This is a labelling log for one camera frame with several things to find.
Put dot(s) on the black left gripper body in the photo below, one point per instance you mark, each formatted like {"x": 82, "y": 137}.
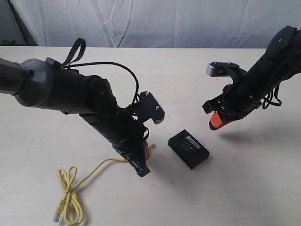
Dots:
{"x": 123, "y": 132}

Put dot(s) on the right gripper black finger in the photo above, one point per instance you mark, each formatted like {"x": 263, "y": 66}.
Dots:
{"x": 215, "y": 104}

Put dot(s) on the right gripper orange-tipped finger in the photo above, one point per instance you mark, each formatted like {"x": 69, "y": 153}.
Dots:
{"x": 220, "y": 119}

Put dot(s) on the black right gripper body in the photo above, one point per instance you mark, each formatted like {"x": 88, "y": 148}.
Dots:
{"x": 244, "y": 95}

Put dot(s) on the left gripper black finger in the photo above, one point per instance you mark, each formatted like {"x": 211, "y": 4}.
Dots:
{"x": 135, "y": 156}

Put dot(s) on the black network switch box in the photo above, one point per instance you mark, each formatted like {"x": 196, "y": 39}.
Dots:
{"x": 188, "y": 149}

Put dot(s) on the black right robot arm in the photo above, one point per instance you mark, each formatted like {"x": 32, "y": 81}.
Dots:
{"x": 280, "y": 62}

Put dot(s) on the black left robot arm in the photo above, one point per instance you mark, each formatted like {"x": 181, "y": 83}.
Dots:
{"x": 59, "y": 86}

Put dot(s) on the white backdrop cloth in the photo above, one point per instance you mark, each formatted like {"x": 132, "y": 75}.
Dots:
{"x": 158, "y": 23}

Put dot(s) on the green plant leaves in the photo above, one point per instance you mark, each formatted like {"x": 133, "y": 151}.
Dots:
{"x": 4, "y": 42}

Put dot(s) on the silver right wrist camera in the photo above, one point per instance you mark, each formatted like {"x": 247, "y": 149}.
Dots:
{"x": 224, "y": 69}

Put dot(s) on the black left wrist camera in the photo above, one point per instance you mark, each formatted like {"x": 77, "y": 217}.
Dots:
{"x": 147, "y": 108}

